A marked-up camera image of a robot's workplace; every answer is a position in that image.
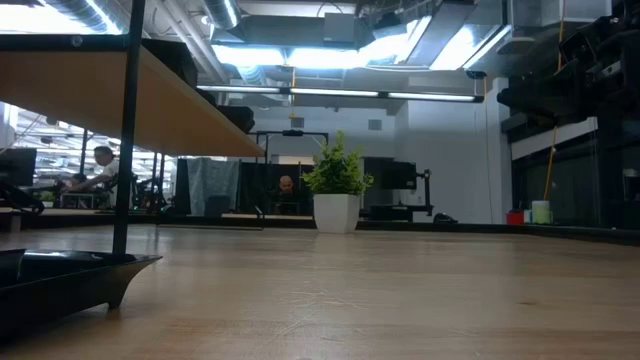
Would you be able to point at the black background monitor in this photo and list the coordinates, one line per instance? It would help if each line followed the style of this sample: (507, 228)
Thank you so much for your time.
(17, 167)

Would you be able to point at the small black dome object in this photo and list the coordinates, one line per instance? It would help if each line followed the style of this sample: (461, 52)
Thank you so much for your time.
(444, 218)

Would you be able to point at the black background rig frame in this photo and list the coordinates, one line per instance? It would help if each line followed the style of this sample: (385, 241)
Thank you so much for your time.
(292, 133)

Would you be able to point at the pale green cup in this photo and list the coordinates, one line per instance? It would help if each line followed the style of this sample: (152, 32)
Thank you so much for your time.
(540, 211)

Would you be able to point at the grey curtain panel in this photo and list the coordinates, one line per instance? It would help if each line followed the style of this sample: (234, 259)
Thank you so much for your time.
(212, 182)

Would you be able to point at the black security camera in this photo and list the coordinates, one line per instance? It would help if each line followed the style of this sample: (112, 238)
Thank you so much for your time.
(475, 74)

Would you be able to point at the person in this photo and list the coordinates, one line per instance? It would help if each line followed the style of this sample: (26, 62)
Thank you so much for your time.
(102, 167)
(286, 190)

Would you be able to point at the small red object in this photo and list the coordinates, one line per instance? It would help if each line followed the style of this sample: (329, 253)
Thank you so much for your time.
(515, 217)

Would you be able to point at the background black robot arm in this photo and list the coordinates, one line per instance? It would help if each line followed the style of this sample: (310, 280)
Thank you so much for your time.
(145, 192)

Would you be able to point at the small background plant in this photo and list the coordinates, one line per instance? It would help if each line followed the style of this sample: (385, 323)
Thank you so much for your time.
(47, 199)

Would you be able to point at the background wooden table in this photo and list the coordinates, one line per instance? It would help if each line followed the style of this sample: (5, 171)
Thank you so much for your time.
(75, 217)

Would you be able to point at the long ceiling light fixture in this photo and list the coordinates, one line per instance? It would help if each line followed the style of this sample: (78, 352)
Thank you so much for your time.
(340, 92)

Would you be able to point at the black monitor on stand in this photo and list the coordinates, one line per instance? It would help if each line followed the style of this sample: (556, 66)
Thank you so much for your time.
(400, 175)

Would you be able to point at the wooden shelf with black frame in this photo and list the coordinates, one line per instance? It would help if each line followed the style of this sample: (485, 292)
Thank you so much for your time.
(65, 90)

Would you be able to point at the square wall vent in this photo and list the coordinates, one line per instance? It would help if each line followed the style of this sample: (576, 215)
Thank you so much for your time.
(297, 122)
(374, 124)

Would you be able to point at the green plant in white pot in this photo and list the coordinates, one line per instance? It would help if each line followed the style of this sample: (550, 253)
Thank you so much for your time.
(337, 170)

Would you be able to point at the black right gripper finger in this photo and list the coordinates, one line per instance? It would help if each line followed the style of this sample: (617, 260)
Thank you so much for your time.
(530, 102)

